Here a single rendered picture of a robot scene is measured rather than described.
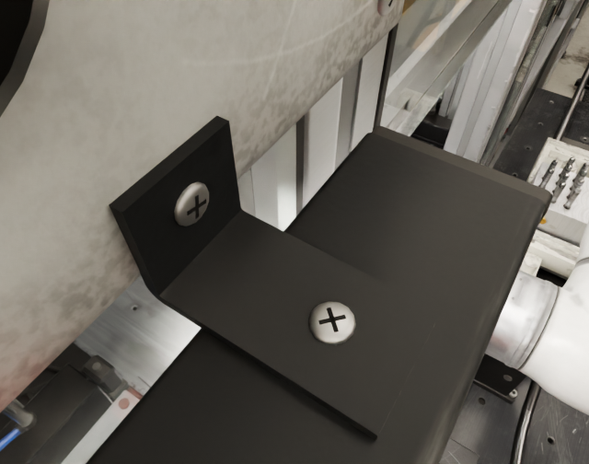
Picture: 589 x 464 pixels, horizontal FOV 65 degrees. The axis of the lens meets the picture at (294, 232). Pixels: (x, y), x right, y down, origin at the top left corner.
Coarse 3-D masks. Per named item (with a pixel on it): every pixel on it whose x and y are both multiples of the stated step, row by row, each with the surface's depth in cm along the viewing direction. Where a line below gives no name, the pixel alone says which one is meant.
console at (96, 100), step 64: (0, 0) 2; (64, 0) 4; (128, 0) 4; (192, 0) 5; (256, 0) 6; (320, 0) 7; (384, 0) 9; (0, 64) 2; (64, 64) 4; (128, 64) 4; (192, 64) 5; (256, 64) 6; (320, 64) 8; (0, 128) 4; (64, 128) 4; (128, 128) 5; (192, 128) 6; (256, 128) 7; (0, 192) 4; (64, 192) 4; (0, 256) 4; (64, 256) 5; (128, 256) 6; (0, 320) 4; (64, 320) 5; (0, 384) 5
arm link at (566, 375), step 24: (576, 264) 46; (576, 288) 43; (552, 312) 41; (576, 312) 40; (552, 336) 40; (576, 336) 39; (528, 360) 42; (552, 360) 40; (576, 360) 39; (552, 384) 41; (576, 384) 39; (576, 408) 42
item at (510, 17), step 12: (516, 0) 44; (516, 12) 45; (504, 24) 46; (504, 36) 47; (492, 60) 49; (348, 72) 12; (492, 72) 50; (348, 84) 12; (348, 96) 12; (480, 96) 52; (348, 108) 13; (480, 108) 53; (348, 120) 13; (468, 120) 55; (348, 132) 13; (468, 132) 56; (348, 144) 14; (336, 156) 13; (336, 168) 14
